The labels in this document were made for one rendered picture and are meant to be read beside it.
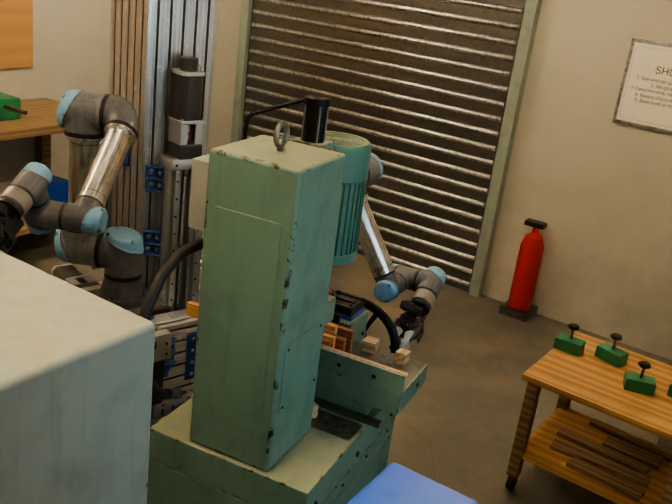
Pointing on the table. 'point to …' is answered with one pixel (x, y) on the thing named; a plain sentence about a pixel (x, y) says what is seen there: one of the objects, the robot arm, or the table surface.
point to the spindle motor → (358, 157)
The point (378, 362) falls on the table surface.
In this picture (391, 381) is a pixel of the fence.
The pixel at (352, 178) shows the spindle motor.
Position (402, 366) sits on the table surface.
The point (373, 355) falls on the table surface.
